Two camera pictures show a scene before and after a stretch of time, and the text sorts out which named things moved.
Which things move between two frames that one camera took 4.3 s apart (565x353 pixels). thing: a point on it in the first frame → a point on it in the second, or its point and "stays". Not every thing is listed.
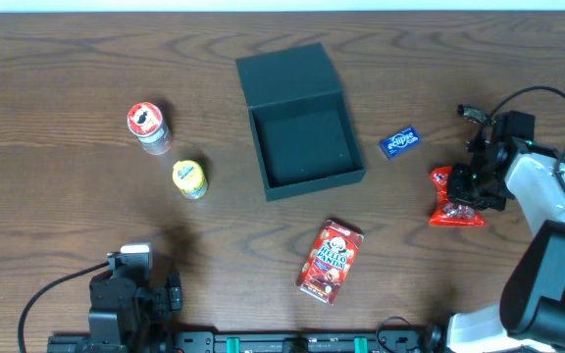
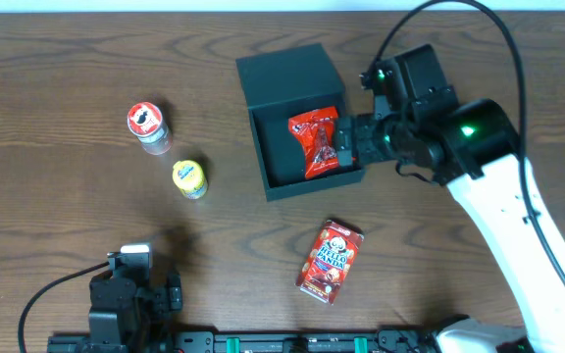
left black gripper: (173, 298) stays
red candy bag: (449, 214) → (318, 133)
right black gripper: (464, 188) → (344, 142)
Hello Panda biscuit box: (329, 262) stays
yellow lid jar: (189, 178) stays
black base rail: (368, 340) stays
